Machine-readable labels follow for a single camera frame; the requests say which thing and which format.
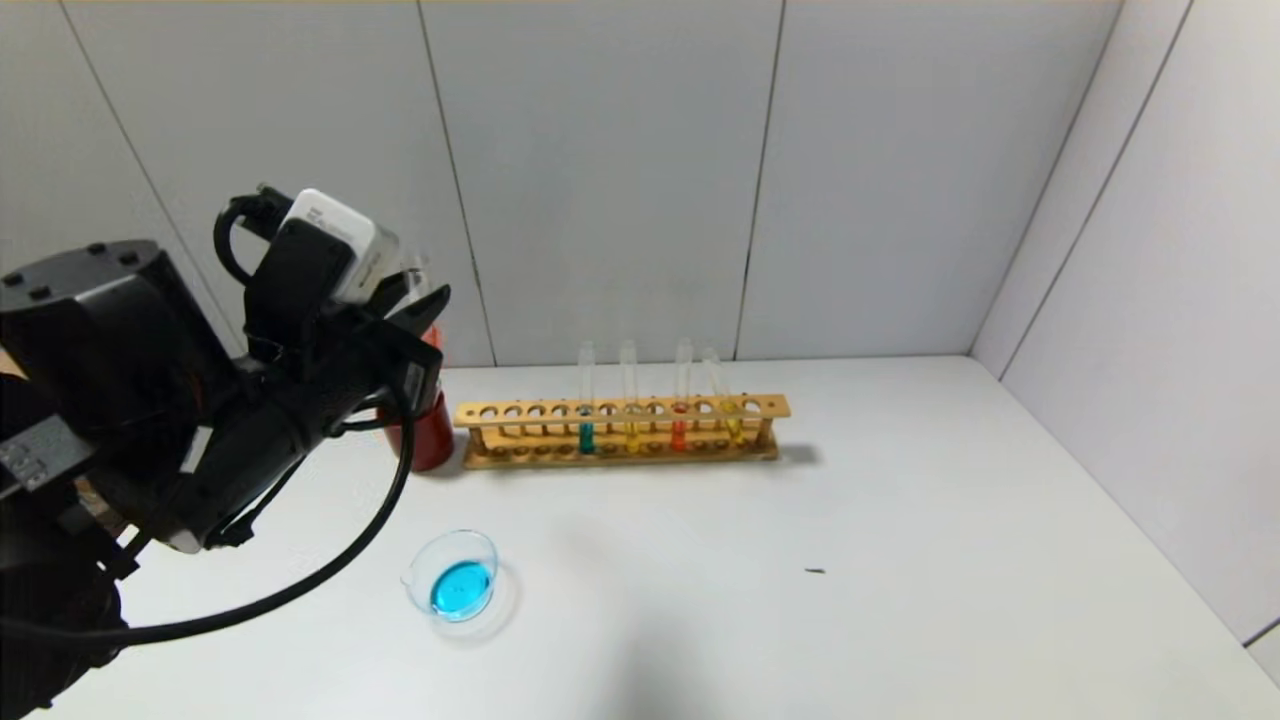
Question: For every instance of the dark red plastic cup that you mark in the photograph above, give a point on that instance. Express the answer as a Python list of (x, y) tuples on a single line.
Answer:
[(432, 440)]

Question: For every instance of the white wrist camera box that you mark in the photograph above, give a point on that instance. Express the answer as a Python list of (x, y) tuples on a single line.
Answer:
[(340, 240)]

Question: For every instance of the clear glass beaker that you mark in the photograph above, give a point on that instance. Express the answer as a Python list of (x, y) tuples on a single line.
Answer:
[(460, 590)]

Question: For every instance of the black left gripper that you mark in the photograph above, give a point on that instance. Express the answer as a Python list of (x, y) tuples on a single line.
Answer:
[(408, 365)]

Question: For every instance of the red liquid glass test tube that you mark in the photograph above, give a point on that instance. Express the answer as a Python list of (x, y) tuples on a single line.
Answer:
[(679, 435), (433, 338)]

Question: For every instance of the wooden test tube rack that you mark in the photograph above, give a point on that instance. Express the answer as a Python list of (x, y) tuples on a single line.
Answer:
[(650, 458)]

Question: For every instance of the orange and black left arm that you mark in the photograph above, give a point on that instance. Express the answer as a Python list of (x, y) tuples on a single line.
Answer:
[(100, 340)]

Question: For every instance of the yellow liquid glass test tube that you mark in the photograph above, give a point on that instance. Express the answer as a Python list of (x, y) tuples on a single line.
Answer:
[(734, 428), (631, 435)]

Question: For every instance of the blue liquid glass test tube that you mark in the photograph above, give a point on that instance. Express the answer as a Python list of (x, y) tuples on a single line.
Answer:
[(586, 437)]

